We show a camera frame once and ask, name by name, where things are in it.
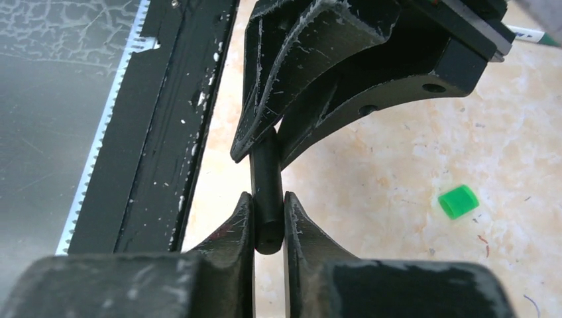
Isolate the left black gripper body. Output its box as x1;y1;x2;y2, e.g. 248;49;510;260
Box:
399;1;515;62

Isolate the white green-tip pen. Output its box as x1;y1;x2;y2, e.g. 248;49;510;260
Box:
507;25;561;48

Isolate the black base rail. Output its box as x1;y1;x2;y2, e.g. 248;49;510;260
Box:
67;1;239;255

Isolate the grey cable duct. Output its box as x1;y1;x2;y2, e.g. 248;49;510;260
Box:
54;0;160;256

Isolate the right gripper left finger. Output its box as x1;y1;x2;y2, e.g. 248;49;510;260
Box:
180;192;255;317

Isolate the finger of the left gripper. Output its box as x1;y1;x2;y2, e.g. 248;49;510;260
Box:
277;32;488;168
230;1;401;162

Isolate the bright green square cap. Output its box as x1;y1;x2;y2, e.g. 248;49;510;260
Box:
437;185;480;220

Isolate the black green highlighter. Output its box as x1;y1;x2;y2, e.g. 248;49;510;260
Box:
250;129;284;255

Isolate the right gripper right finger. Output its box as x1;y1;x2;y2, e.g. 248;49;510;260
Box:
283;191;358;317

